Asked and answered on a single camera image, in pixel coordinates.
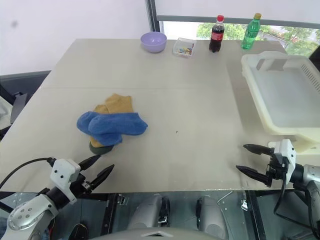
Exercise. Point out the green bottle with yellow cap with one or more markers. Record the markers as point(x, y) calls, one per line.
point(250, 32)

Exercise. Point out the blue ankle sock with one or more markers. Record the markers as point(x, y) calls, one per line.
point(117, 125)
point(83, 123)

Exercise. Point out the dark green sock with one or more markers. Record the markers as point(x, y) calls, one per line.
point(100, 150)

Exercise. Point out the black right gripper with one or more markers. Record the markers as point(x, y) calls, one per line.
point(275, 167)

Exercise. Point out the clear plastic container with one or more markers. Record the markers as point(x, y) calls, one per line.
point(184, 48)

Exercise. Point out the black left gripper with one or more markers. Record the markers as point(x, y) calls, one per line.
point(83, 186)

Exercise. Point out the black rounded shoe shape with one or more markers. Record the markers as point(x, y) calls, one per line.
point(78, 232)

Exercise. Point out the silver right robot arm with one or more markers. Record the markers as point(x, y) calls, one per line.
point(310, 172)

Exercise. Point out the silver robot torso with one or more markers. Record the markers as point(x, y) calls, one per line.
point(157, 233)

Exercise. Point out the mustard yellow ankle sock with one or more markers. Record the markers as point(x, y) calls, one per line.
point(120, 103)
point(96, 142)

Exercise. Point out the dark window frame post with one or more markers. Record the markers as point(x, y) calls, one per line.
point(150, 17)

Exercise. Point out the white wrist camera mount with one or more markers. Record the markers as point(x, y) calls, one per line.
point(62, 172)
point(287, 152)

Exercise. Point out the silver rounded robot leg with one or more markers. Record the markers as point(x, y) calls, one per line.
point(211, 217)

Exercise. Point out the grey window blind rail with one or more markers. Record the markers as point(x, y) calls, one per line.
point(190, 18)

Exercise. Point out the white plastic bin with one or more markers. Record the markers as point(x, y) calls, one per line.
point(282, 100)

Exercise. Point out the cola bottle with red cap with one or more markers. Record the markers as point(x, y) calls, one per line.
point(216, 37)

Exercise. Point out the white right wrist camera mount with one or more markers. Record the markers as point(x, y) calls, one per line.
point(287, 152)

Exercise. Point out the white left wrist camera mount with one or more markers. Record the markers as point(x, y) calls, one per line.
point(62, 172)

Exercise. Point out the purple plastic bowl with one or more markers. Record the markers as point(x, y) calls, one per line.
point(153, 42)

